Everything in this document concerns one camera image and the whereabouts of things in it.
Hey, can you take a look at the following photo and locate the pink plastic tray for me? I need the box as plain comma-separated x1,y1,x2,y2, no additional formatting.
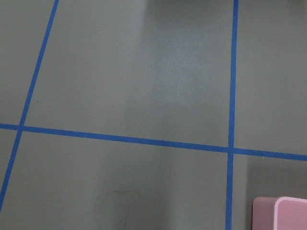
252,196,307,230

